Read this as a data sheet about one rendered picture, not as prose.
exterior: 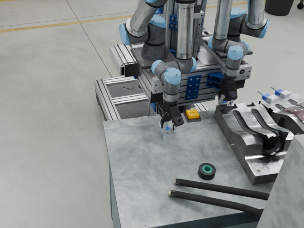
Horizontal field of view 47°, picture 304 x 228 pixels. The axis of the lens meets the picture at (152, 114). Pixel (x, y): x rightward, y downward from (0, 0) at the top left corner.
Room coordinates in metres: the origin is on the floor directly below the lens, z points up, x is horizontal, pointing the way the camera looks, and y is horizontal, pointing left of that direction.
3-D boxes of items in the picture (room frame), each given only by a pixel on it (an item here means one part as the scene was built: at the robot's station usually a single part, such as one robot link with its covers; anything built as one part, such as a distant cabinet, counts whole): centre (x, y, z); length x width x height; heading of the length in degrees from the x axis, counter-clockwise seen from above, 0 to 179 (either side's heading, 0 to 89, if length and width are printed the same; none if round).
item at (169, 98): (1.36, -0.08, 1.07); 0.08 x 0.08 x 0.05
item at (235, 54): (1.64, -0.42, 1.14); 0.09 x 0.08 x 0.11; 152
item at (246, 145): (1.34, -0.54, 0.87); 0.50 x 0.26 x 0.14; 15
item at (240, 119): (1.36, -0.55, 0.92); 0.35 x 0.16 x 0.09; 15
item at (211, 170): (1.12, -0.27, 0.82); 0.08 x 0.08 x 0.04
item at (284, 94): (1.77, -0.76, 0.86); 0.13 x 0.05 x 0.05; 32
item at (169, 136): (1.38, -0.07, 0.83); 0.13 x 0.05 x 0.05; 27
